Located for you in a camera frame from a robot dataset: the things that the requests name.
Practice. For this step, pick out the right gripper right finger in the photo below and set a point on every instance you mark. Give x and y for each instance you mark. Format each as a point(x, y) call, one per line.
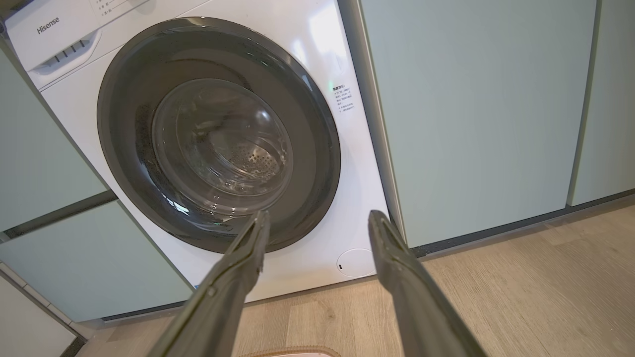
point(416, 307)

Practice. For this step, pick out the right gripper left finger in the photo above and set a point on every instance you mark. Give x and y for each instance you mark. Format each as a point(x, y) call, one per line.
point(223, 307)

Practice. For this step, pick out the white laundry basket brown rim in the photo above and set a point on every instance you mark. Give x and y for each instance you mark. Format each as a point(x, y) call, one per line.
point(290, 352)

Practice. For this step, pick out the round white filter flap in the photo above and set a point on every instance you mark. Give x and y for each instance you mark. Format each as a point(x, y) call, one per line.
point(356, 263)

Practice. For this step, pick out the large pale green drawer front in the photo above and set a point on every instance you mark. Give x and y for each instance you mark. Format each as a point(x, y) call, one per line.
point(94, 263)

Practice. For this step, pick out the white side panel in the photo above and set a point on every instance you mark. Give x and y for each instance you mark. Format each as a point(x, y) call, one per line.
point(25, 327)

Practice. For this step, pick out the wide pale green cabinet door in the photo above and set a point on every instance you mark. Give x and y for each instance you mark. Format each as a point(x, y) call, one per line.
point(476, 114)

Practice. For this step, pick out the round black washer door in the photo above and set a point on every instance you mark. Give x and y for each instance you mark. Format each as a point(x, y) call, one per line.
point(129, 124)

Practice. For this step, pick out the small text sticker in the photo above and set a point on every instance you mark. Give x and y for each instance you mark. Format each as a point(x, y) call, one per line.
point(343, 99)

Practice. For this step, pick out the small pale green drawer front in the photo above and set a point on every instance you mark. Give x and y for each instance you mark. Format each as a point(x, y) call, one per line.
point(34, 163)

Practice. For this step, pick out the white front-load washing machine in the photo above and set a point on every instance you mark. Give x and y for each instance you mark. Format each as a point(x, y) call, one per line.
point(322, 49)

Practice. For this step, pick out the narrow pale green cabinet door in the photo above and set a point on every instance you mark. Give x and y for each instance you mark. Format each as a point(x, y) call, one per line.
point(607, 99)

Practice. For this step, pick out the white detergent drawer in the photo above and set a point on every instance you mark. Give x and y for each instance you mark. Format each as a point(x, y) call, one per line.
point(30, 42)

